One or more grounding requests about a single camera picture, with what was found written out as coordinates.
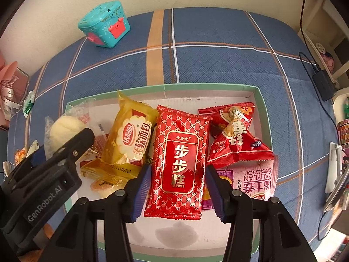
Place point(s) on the clear acrylic box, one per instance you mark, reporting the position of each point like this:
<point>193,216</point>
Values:
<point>21,84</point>

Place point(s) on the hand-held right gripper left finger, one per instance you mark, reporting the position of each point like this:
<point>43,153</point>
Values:
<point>140,193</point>

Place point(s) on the white shelf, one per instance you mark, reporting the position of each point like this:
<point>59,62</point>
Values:
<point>330,11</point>

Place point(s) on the pink and purple roll packet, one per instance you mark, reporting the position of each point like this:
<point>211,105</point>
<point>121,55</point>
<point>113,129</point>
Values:
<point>250,180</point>

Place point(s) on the teal toy box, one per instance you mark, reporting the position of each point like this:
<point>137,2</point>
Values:
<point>101,24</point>

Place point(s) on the blue plaid tablecloth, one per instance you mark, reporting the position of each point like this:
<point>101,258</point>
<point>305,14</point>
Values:
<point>218,60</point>

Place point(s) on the patterned cup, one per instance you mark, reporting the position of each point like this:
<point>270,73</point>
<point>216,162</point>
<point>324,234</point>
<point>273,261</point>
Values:
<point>344,131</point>

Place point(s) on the yellow soft bread packet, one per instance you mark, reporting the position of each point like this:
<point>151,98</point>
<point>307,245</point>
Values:
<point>128,136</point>

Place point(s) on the black power adapter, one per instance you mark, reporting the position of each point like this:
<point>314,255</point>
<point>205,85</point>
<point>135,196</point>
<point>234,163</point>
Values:
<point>323,84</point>

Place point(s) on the small green candy packet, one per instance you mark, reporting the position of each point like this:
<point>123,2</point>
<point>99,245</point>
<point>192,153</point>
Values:
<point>28,105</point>

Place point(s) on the orange cracker packet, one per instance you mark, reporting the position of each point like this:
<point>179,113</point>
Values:
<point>20,157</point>

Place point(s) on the pink floral item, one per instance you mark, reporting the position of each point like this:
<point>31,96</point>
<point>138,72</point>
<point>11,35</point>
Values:
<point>328,61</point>

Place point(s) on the pink flower bouquet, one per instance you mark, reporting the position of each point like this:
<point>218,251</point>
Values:
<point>9,71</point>

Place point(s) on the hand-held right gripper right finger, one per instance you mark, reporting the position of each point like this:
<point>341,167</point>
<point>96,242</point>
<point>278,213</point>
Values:
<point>218,193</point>

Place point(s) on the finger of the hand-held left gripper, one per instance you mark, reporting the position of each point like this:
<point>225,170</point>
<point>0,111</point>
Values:
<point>77,143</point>
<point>39,155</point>

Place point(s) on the bun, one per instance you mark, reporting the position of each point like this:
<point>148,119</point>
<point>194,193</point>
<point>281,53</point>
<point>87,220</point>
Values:
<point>64,128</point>

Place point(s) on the red patterned cake packet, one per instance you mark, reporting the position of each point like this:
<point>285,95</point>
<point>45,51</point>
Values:
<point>177,142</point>

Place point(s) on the white plastic device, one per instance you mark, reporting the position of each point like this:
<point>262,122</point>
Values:
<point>334,166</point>

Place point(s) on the golden snack packet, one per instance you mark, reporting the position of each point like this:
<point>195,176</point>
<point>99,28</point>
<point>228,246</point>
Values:
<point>102,187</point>

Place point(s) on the white box with green rim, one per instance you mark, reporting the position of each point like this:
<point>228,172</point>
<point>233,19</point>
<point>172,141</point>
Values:
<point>169,225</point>

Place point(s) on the red heart snack packet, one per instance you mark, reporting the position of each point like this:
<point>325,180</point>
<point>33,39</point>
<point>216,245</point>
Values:
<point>237,142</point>

